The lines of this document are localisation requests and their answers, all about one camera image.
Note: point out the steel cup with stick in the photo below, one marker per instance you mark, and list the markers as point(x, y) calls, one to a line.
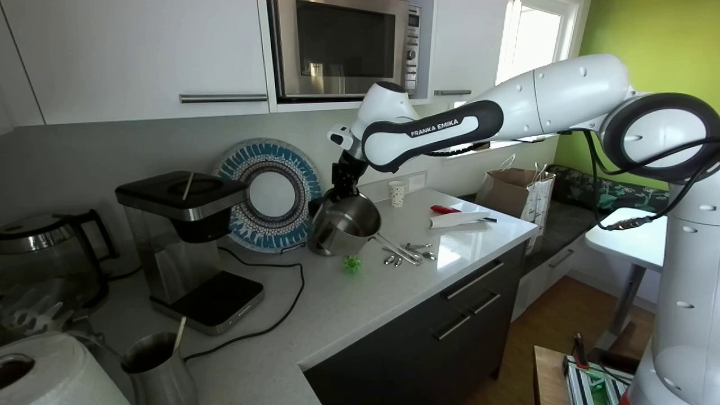
point(156, 369)

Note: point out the silver metal fork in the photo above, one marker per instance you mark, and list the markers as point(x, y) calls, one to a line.
point(416, 249)

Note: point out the red black lighter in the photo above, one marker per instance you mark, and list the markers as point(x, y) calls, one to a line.
point(444, 210)

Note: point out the white side table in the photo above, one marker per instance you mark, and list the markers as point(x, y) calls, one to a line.
point(638, 237)

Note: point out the black silver coffee maker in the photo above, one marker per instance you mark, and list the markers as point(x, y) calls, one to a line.
point(176, 222)

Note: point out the patterned paper cup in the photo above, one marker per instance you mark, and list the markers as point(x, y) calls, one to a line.
point(397, 194)

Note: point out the white wall outlet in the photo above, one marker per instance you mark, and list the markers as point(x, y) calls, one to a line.
point(417, 180)

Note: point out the stainless steel microwave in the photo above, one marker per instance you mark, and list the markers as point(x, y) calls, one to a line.
point(340, 48)

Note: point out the green plastic utensil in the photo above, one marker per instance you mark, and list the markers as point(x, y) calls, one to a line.
point(352, 264)

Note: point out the white paper towel roll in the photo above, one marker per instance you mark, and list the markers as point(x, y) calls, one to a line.
point(55, 369)

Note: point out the blue white decorative plate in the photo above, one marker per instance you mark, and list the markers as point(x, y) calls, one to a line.
point(280, 183)

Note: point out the silver steel pot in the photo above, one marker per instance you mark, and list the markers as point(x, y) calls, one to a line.
point(340, 228)

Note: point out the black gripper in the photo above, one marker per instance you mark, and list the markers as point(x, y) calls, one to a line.
point(348, 172)

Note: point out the white upper cabinet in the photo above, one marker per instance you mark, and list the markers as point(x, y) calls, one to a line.
point(140, 60)

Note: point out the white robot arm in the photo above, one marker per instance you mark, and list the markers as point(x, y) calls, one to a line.
point(668, 135)

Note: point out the silver metal spoon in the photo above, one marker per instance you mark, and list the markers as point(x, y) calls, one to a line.
point(406, 255)

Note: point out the dark lower cabinet drawers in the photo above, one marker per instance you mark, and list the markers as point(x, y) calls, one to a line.
point(431, 355)

